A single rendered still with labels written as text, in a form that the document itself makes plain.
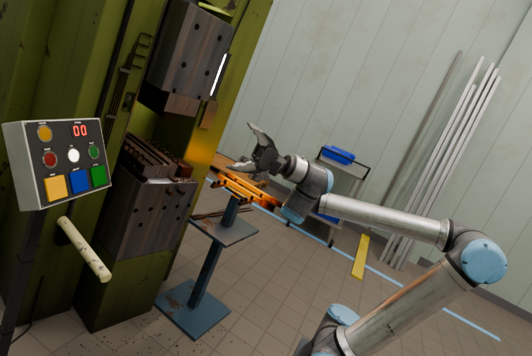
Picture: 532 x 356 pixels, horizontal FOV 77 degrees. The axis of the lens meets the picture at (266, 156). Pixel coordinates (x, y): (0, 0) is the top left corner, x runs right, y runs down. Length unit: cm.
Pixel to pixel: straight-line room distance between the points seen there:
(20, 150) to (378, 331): 125
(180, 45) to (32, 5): 70
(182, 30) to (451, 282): 139
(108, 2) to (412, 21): 441
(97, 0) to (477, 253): 162
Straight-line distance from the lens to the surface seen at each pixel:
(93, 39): 159
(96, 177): 143
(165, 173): 184
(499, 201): 543
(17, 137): 127
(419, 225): 128
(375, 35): 534
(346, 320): 146
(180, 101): 170
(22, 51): 199
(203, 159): 217
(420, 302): 121
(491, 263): 117
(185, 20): 161
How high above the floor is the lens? 159
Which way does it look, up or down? 12 degrees down
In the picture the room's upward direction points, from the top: 23 degrees clockwise
